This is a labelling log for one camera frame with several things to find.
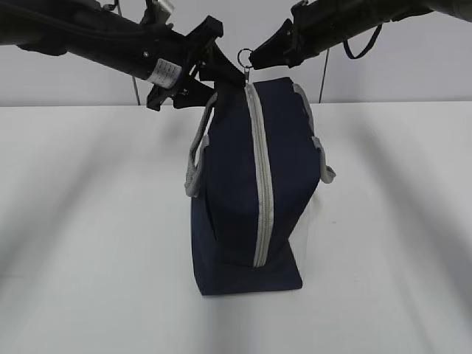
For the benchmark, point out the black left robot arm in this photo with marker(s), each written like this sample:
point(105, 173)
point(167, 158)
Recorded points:
point(88, 29)

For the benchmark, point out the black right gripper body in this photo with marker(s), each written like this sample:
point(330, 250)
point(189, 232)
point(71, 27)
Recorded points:
point(314, 29)

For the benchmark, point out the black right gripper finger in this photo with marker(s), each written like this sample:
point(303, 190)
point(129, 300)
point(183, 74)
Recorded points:
point(276, 51)

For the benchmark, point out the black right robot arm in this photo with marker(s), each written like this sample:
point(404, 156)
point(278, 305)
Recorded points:
point(356, 17)

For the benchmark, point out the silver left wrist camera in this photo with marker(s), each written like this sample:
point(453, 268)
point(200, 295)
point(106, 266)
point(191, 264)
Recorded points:
point(157, 12)

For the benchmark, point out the navy blue lunch bag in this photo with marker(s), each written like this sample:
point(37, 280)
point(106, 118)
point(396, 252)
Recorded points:
point(253, 167)

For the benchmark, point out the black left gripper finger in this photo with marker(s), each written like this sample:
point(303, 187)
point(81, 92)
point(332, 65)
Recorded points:
point(192, 94)
point(217, 68)

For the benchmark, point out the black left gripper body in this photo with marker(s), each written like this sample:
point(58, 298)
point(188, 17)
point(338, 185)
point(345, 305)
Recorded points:
point(177, 59)

